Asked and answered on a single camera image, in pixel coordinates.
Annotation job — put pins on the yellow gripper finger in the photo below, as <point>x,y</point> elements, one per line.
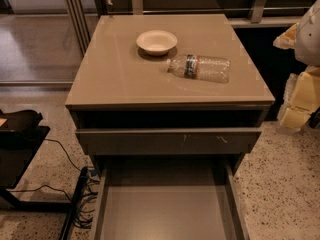
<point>287,39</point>
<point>301,98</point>

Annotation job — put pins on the clear plastic water bottle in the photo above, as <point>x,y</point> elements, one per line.
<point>196,67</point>

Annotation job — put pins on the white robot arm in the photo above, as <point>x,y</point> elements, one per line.
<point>307,50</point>

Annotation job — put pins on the grey drawer cabinet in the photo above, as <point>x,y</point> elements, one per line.
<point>119,87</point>

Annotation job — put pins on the open grey middle drawer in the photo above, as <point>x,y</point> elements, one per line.
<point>168,200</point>

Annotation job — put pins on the grey top drawer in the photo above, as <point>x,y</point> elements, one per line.
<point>196,141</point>

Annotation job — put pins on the white paper bowl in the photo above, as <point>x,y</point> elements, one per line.
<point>156,42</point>

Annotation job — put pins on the black power strip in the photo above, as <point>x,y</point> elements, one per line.
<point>82,179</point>

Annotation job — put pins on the black side table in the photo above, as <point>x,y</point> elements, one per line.
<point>20,138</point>

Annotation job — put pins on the metal railing frame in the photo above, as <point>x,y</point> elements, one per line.
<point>77,16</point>

